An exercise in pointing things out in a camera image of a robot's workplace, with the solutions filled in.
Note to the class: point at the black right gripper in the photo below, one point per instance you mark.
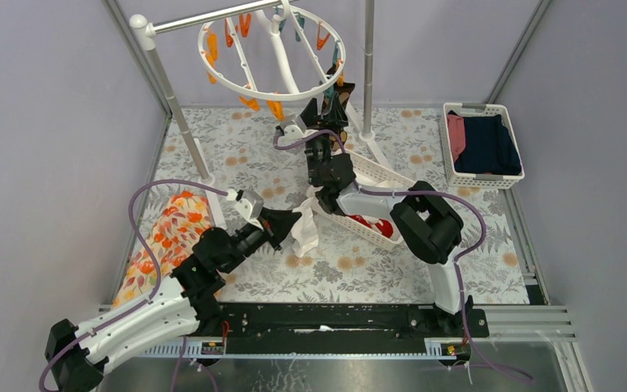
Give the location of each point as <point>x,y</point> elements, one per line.
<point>336,117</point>

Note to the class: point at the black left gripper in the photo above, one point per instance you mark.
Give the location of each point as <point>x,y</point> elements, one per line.
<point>265,229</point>

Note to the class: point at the teal front clip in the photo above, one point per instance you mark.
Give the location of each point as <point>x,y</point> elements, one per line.
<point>328,94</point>

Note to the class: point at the white sock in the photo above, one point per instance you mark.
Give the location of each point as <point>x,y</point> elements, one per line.
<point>304,231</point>

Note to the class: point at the orange clip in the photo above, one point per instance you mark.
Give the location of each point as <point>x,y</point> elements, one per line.
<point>323,35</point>
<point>339,73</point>
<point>275,107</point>

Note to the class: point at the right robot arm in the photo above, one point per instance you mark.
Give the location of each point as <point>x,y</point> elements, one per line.
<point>428,225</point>

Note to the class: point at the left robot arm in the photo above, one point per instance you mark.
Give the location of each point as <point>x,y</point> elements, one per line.
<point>80,355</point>

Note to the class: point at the orange front left clip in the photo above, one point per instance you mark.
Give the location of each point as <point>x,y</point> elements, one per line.
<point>275,107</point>

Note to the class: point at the orange right clip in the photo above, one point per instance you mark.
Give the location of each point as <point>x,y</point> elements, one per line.
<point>323,35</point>

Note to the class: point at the white round clip hanger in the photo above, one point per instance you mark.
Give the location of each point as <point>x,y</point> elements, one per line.
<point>270,54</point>

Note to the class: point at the white rack right foot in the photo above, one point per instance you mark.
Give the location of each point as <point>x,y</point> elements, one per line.
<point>362,124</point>

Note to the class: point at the white perforated sock basket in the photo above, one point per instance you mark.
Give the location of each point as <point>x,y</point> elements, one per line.
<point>371,174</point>

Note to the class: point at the floral orange cloth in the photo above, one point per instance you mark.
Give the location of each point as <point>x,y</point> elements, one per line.
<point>179,225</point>

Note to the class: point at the red snowflake sock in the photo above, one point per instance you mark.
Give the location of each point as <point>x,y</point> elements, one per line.
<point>379,226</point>

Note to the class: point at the pink garment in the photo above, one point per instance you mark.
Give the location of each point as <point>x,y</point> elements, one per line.
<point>456,133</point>

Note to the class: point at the white basket with clothes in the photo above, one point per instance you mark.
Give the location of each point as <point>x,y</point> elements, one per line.
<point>455,178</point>

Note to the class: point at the navy garment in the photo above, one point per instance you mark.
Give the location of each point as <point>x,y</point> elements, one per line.
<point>489,148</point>

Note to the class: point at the grey horizontal rack bar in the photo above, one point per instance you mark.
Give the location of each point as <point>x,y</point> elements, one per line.
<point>153,29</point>

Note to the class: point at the grey left rack pole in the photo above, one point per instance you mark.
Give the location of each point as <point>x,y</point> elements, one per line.
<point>145,36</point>

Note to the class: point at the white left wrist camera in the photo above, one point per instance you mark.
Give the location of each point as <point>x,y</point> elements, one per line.
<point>248,204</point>

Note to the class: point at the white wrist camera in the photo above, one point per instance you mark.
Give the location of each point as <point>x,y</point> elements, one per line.
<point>292,128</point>
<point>248,204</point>

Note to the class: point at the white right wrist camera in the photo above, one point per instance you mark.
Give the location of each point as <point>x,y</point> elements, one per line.
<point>292,128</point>

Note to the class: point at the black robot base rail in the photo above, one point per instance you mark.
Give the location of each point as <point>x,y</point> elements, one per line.
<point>299,328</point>

